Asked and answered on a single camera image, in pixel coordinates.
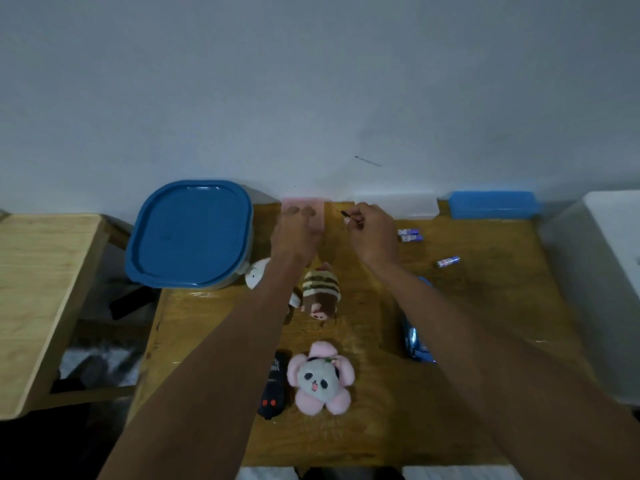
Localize brown striped plush pig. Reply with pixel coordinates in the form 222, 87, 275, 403
301, 262, 343, 323

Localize white cabinet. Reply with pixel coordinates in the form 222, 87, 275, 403
537, 189, 640, 405

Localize blue toy car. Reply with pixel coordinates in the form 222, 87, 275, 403
399, 276, 439, 364

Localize white plush dog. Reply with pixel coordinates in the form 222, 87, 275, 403
243, 257, 303, 311

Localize translucent white plastic case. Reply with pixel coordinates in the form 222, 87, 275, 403
353, 191, 441, 221

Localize blue lidded plastic container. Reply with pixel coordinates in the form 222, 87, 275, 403
124, 179, 255, 291

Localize black object under side table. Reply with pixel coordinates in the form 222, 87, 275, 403
108, 284, 162, 321

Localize person's black trousers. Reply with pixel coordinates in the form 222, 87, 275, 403
295, 466, 406, 480

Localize person's right hand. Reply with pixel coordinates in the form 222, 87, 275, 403
342, 202, 401, 273

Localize black remote control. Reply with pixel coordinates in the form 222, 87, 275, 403
257, 350, 292, 421

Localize light wooden side table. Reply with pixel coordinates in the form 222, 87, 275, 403
0, 213, 111, 421

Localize person's right forearm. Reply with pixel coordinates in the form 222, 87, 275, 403
372, 259, 640, 480

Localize pink flower plush panda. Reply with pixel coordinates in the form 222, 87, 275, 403
286, 341, 357, 417

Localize blue plastic case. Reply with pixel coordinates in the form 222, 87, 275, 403
447, 190, 544, 221

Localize person's left hand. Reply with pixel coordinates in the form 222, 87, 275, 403
269, 204, 323, 268

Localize person's left forearm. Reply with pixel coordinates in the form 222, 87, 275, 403
97, 254, 311, 480

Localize small pink plastic case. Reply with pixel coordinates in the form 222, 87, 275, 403
281, 196, 327, 233

